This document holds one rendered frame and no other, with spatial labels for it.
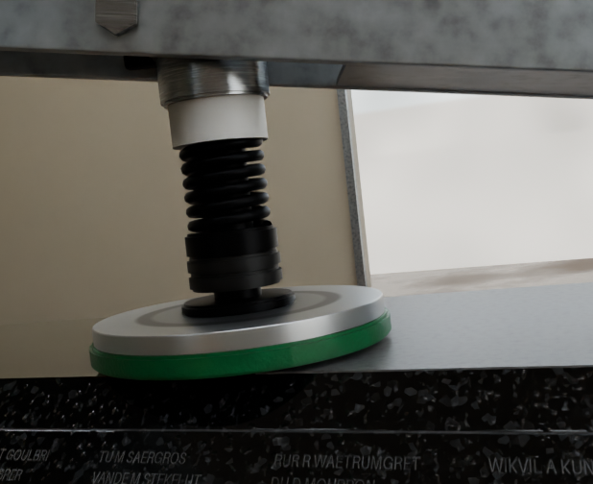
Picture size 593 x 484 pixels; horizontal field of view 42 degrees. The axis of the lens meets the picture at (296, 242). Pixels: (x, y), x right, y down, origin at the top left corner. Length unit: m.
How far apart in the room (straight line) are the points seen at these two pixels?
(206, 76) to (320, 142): 5.14
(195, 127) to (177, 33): 0.07
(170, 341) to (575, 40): 0.32
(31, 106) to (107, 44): 6.33
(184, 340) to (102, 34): 0.21
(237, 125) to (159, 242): 5.68
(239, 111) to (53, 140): 6.19
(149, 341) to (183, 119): 0.16
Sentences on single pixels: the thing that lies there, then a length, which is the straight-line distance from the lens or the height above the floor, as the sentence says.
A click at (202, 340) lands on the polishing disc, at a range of 0.47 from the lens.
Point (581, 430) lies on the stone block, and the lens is 0.43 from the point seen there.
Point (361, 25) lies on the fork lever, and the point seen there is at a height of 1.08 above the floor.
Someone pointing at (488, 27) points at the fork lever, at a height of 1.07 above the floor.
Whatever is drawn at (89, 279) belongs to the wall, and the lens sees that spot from 6.59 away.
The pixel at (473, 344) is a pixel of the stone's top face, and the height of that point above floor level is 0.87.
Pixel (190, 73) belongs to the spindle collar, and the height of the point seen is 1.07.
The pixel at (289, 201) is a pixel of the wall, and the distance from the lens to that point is 5.74.
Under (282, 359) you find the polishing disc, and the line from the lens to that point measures 0.47.
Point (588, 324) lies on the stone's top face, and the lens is 0.57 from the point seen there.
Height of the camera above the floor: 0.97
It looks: 3 degrees down
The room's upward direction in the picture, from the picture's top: 6 degrees counter-clockwise
